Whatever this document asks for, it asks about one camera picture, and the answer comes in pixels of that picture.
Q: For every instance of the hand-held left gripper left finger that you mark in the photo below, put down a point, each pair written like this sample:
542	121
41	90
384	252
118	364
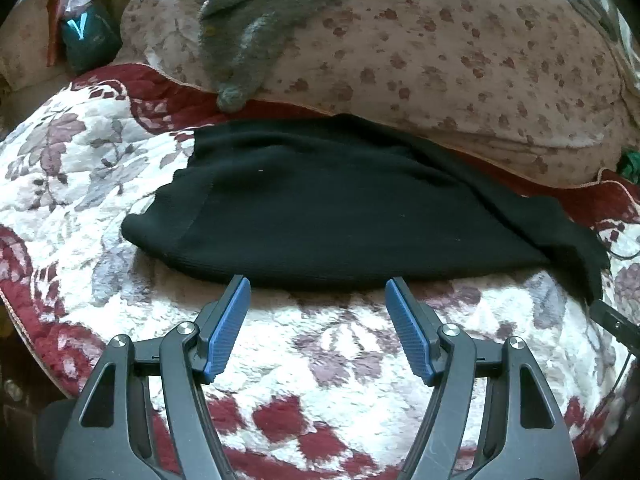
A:
227	332

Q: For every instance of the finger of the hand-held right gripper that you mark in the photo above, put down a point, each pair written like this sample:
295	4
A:
614	324

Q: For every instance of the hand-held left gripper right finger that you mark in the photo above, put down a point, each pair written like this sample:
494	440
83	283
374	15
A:
407	332

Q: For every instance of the black pants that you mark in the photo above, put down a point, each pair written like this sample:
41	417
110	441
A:
330	210

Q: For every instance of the green object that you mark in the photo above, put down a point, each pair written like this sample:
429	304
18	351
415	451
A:
629	166

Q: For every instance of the red white floral blanket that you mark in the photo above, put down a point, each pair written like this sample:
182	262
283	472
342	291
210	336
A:
80	170

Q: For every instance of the beige floral pillow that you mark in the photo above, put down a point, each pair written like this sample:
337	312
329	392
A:
440	45

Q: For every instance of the grey fleece cloth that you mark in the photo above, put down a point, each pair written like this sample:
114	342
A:
260	15

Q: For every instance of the patterned grey cloth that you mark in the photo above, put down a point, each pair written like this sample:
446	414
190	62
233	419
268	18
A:
595	2

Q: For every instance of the teal bag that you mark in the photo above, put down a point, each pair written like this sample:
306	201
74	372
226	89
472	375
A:
87	35

